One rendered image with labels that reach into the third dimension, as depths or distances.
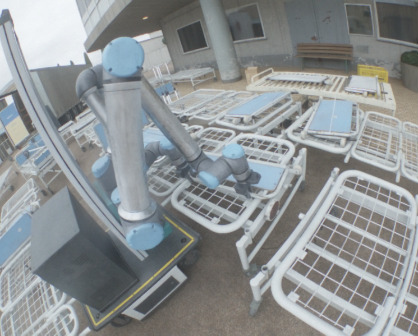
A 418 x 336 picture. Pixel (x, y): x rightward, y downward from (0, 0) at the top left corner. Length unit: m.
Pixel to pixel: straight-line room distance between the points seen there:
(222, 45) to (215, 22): 0.69
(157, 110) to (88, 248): 0.67
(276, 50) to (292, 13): 1.49
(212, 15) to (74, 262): 5.61
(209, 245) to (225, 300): 0.47
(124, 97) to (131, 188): 0.28
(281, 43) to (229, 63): 2.27
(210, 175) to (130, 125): 0.38
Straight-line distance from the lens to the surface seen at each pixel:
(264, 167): 1.21
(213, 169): 0.79
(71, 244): 0.93
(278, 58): 7.25
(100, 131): 2.47
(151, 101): 0.73
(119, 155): 0.60
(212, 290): 1.39
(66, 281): 1.07
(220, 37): 5.64
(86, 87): 1.07
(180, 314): 1.42
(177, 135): 0.79
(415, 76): 5.51
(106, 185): 1.34
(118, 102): 0.56
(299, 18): 6.82
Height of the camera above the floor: 1.29
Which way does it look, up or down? 35 degrees down
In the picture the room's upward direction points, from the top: 18 degrees counter-clockwise
